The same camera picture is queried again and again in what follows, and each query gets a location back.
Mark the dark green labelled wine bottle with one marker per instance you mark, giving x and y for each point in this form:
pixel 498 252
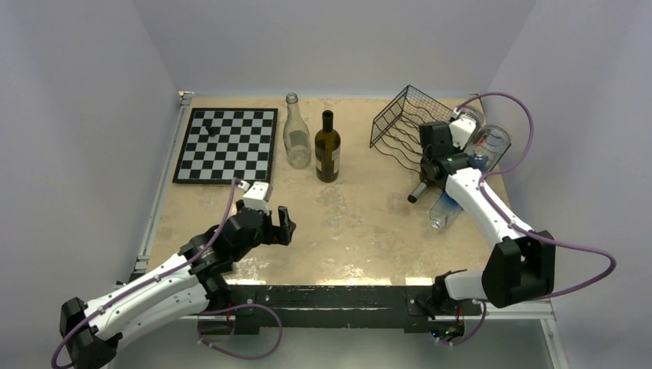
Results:
pixel 423 183

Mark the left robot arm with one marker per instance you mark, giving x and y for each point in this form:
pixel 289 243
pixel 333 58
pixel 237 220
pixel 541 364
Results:
pixel 190 282

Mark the black chess pawn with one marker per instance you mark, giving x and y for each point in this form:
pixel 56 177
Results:
pixel 212 131

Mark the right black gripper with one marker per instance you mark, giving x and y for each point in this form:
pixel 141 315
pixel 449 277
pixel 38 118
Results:
pixel 456 151

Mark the tall clear glass bottle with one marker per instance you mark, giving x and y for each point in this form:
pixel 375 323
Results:
pixel 296 136

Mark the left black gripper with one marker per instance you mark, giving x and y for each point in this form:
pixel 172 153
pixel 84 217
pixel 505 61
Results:
pixel 279 234

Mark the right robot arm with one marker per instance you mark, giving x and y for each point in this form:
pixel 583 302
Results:
pixel 521 263

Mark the blue square glass bottle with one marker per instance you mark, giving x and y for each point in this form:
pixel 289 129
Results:
pixel 445 210

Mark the black wire wine rack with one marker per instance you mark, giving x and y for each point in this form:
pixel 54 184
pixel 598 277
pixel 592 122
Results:
pixel 395 134

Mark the round clear bottle silver cap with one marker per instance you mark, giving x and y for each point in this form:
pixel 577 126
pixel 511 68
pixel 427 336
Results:
pixel 471 112

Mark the small clear bottle silver cap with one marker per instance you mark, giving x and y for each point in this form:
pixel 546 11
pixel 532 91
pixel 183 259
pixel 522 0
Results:
pixel 487 146

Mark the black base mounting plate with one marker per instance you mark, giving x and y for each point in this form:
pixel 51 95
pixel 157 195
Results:
pixel 409 308

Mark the black white chessboard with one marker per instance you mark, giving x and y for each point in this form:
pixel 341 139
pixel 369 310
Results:
pixel 242 149

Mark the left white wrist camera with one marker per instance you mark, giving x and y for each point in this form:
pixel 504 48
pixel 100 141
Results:
pixel 257 196

